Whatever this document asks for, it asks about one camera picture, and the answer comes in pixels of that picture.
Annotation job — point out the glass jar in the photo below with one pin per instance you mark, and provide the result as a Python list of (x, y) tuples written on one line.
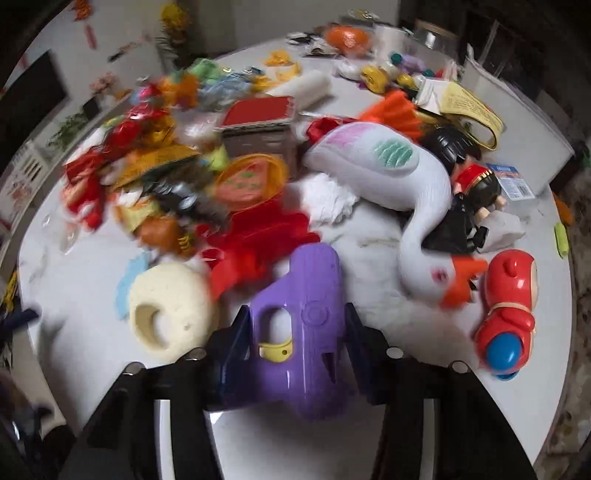
[(434, 34)]

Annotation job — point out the purple toy gun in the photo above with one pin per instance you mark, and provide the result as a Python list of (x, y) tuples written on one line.
[(307, 323)]

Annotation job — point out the doll figure with red hat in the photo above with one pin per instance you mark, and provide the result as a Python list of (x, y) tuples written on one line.
[(480, 189)]

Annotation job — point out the yellow paper tag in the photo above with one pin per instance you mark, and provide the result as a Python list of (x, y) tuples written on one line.
[(466, 104)]

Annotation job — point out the light blue foam piece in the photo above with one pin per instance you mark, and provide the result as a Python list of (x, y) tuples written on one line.
[(131, 281)]

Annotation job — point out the white goose toy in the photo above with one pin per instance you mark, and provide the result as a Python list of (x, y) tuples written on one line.
[(369, 157)]

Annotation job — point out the green marker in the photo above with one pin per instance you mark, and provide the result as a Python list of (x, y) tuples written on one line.
[(561, 240)]

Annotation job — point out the red plastic toy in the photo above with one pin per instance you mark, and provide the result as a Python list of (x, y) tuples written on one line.
[(263, 235)]

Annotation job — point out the orange object in clear wrap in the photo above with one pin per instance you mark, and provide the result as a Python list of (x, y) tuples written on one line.
[(348, 38)]

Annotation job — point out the row of colourful toys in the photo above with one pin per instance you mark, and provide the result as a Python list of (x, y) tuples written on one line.
[(138, 152)]

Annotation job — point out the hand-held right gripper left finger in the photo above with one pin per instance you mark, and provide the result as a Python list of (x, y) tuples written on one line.
[(234, 337)]

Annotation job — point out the yellow flower plant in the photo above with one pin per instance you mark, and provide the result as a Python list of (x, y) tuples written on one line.
[(175, 27)]

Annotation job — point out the white plastic container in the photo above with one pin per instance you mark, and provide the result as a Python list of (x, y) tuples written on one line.
[(517, 106)]

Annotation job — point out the white foam roll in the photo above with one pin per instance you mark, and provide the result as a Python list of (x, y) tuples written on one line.
[(304, 85)]

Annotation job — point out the blue printed card packet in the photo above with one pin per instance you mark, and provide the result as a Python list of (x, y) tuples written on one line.
[(512, 180)]

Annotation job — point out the white fluffy cloth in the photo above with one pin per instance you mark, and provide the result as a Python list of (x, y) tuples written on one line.
[(369, 258)]

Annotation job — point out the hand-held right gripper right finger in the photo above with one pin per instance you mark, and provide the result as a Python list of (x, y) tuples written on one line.
[(356, 337)]

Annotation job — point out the red-lidded brown box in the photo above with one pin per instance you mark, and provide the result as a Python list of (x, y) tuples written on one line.
[(261, 115)]

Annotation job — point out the red pig toy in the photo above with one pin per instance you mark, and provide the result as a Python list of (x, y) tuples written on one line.
[(508, 286)]

